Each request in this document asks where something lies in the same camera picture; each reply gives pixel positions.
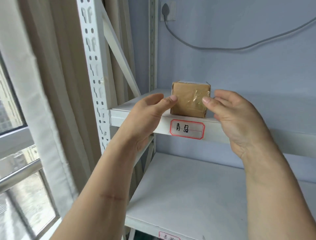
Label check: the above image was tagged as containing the silver metal window rail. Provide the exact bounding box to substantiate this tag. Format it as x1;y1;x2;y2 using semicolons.
0;159;43;194

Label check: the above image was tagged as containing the person's left hand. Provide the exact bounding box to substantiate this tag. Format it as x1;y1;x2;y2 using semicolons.
113;93;178;154

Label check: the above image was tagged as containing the person's left forearm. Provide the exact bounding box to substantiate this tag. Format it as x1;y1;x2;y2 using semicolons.
51;134;149;240

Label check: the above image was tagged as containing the small brown cardboard box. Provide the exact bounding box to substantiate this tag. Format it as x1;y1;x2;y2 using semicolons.
170;81;211;119

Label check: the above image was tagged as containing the beige curtain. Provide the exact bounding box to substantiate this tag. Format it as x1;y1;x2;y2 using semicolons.
0;0;142;217

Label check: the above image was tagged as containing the white window frame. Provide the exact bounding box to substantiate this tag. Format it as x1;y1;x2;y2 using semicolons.
0;51;63;240

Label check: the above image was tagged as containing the person's right hand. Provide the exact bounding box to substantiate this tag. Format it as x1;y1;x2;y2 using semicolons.
202;90;275;160

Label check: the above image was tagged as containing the red-bordered white label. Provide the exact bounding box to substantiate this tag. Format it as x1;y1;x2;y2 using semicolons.
158;231;181;240
169;119;206;140

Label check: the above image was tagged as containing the person's right forearm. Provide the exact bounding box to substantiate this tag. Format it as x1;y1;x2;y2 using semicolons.
230;137;316;240

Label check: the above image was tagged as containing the grey power cable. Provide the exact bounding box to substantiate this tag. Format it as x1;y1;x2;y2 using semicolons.
164;16;316;51

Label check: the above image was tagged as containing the white wall socket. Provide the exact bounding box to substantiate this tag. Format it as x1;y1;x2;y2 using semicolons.
160;0;177;22

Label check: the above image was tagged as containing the white metal shelf rack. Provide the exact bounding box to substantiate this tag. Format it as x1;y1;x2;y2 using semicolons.
77;0;316;240

